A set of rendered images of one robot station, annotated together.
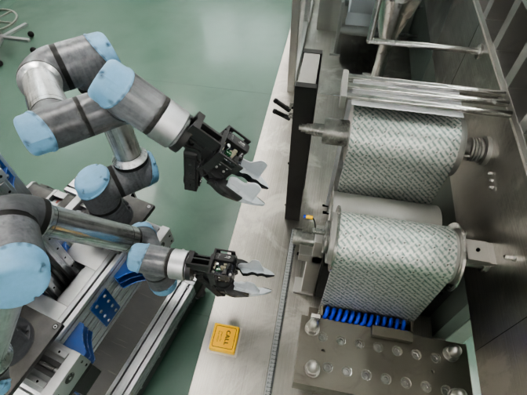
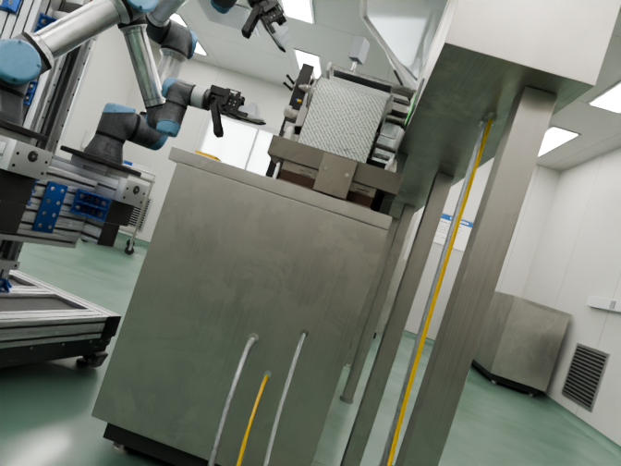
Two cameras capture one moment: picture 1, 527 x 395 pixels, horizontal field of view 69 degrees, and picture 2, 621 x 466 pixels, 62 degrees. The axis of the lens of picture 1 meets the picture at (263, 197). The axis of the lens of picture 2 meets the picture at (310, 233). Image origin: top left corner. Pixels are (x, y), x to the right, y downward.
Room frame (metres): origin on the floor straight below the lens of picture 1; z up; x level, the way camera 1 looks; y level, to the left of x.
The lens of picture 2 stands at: (-1.32, -0.12, 0.75)
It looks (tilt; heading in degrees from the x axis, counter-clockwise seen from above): 1 degrees up; 354
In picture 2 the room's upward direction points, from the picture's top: 18 degrees clockwise
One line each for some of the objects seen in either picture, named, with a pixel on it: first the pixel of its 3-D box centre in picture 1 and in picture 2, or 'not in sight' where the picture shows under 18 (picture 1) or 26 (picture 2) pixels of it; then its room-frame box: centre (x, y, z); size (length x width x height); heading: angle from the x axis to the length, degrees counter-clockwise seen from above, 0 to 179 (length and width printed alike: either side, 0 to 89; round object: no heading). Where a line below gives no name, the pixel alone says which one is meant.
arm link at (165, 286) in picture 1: (158, 272); (169, 119); (0.48, 0.29, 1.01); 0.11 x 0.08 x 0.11; 30
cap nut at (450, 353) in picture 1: (454, 351); not in sight; (0.26, -0.44, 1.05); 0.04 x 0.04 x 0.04
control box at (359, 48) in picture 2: not in sight; (358, 50); (0.99, -0.28, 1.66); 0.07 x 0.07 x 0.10; 55
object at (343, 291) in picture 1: (374, 298); (335, 140); (0.36, -0.26, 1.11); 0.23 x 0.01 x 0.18; 79
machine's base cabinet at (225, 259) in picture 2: not in sight; (286, 302); (1.36, -0.38, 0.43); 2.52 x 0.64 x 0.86; 169
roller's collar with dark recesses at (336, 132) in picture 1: (335, 132); not in sight; (0.70, -0.18, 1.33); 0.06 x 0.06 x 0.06; 79
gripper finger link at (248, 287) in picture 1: (251, 286); (251, 110); (0.39, 0.03, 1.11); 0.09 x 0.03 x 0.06; 70
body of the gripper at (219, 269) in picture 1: (212, 268); (225, 103); (0.44, 0.13, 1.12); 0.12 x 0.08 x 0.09; 79
